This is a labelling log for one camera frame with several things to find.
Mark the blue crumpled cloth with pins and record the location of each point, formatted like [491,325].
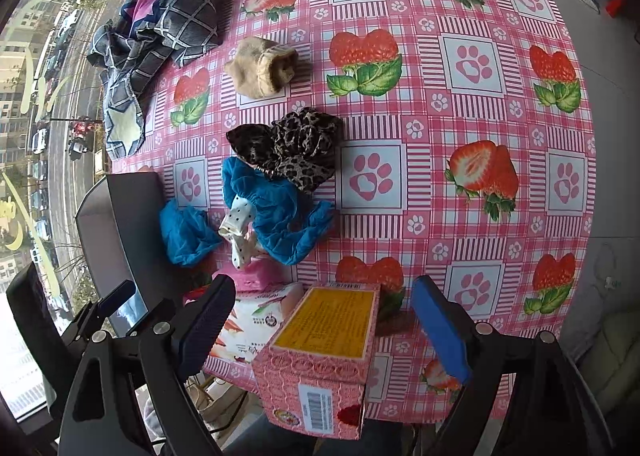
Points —
[185,231]

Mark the grey storage box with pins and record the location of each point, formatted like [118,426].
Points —
[140,236]

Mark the white snack packet with red print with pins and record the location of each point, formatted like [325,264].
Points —
[250,331]

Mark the white polka dot scrunchie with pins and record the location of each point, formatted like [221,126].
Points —
[237,221]

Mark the grey plaid garment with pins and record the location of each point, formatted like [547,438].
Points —
[170,16]

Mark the pink strawberry print tablecloth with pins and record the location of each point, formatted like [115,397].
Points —
[425,101]

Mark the pink soft packet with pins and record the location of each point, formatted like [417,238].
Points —
[252,276]

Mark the blue velvet scrunchie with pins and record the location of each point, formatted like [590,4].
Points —
[280,216]

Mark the red patterned carton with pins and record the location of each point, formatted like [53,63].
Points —
[310,371]

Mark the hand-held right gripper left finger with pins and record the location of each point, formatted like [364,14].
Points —
[205,331]

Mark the beige sock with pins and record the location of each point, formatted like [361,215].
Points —
[257,66]

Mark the leopard print scrunchie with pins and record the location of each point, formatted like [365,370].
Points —
[300,146]

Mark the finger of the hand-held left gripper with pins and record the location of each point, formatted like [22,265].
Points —
[117,296]
[162,313]

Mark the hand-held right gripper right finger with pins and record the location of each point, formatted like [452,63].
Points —
[440,326]

